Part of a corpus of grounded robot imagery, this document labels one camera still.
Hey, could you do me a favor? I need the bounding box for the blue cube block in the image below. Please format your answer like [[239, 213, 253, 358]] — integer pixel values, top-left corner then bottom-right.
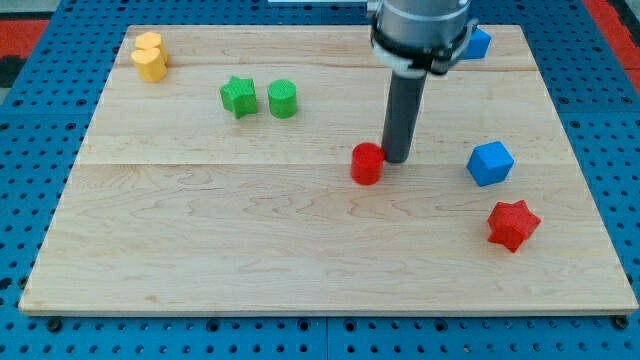
[[466, 141, 515, 187]]

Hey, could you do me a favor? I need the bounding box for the red star block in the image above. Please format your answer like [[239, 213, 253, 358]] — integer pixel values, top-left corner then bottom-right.
[[487, 200, 542, 253]]

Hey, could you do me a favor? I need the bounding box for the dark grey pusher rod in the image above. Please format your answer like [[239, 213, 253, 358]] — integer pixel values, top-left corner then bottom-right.
[[381, 73, 426, 163]]

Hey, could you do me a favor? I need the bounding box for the red cylinder block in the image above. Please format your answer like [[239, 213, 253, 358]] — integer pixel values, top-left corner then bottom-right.
[[350, 142, 385, 185]]

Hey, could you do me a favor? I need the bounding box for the yellow block rear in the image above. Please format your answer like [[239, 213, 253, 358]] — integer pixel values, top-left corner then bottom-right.
[[135, 32, 168, 63]]

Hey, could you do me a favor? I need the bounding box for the wooden board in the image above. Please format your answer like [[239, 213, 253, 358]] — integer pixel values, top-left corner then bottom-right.
[[19, 25, 638, 317]]

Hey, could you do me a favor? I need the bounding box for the green cylinder block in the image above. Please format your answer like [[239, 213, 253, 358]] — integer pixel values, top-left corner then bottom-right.
[[267, 79, 298, 119]]

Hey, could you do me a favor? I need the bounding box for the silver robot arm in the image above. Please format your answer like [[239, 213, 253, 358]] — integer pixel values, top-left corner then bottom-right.
[[367, 0, 478, 79]]

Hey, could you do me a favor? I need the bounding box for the green star block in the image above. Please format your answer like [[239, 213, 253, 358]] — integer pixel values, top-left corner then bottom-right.
[[219, 76, 258, 119]]

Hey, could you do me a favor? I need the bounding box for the yellow heart block front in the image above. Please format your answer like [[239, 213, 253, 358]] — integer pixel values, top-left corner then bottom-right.
[[131, 48, 167, 83]]

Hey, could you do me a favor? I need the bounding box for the blue block behind arm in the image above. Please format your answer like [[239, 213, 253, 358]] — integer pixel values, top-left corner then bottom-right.
[[463, 28, 492, 60]]

